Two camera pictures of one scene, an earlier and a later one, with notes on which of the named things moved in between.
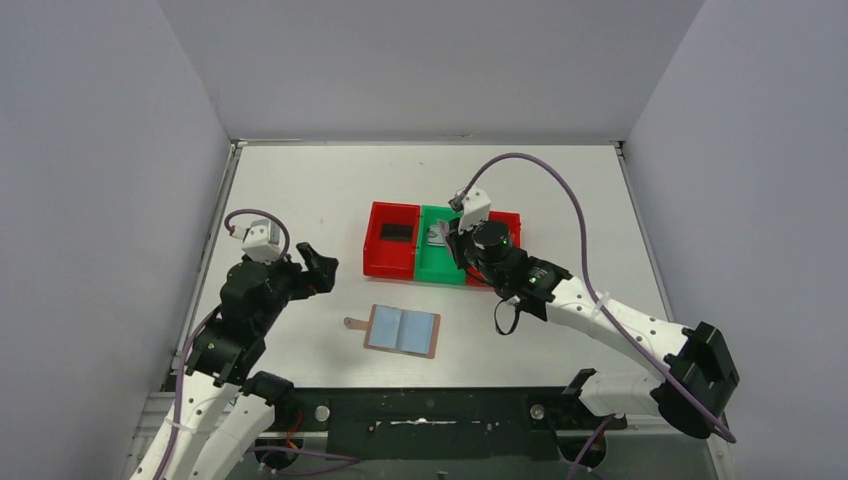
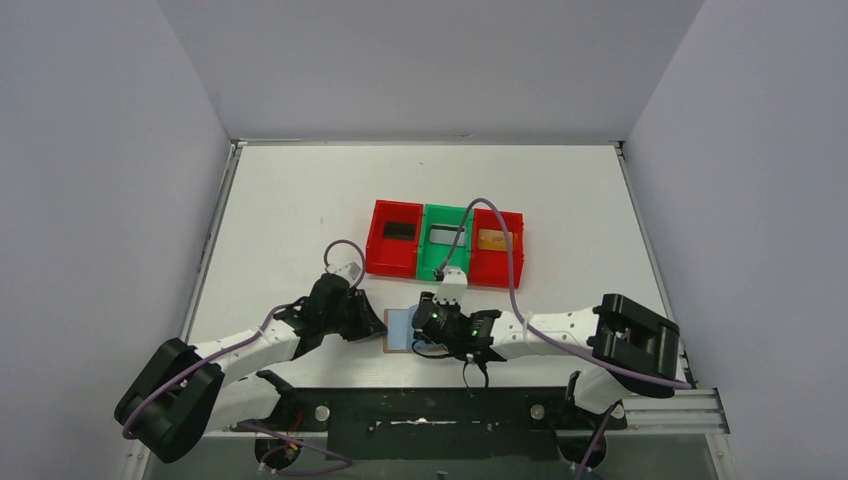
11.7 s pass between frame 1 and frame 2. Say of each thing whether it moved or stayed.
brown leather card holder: stayed
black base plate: stayed
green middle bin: stayed
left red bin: stayed
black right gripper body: moved
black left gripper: moved
